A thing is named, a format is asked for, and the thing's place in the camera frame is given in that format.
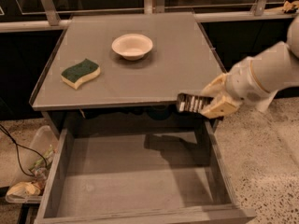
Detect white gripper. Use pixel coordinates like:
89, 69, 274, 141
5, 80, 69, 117
200, 57, 271, 119

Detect black rxbar chocolate bar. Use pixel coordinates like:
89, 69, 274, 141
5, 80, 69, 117
177, 93, 212, 113

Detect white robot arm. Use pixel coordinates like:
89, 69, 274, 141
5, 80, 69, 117
200, 16, 299, 119

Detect open grey top drawer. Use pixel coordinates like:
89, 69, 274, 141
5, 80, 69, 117
35, 121, 256, 224

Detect grey cabinet with top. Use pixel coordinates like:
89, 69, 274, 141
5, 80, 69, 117
30, 12, 225, 134

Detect white paper bowl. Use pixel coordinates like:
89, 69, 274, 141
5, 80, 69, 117
111, 34, 153, 61

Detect green yellow sponge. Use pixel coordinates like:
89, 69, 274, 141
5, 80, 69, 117
61, 59, 101, 90

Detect crumpled wrappers in bin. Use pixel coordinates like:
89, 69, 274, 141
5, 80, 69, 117
7, 145, 56, 199

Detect clear plastic bin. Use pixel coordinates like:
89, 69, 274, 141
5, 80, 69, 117
6, 126, 58, 203

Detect metal railing with glass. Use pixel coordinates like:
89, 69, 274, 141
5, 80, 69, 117
0, 0, 299, 33

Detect black cable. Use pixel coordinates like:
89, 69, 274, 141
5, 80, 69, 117
0, 122, 49, 177

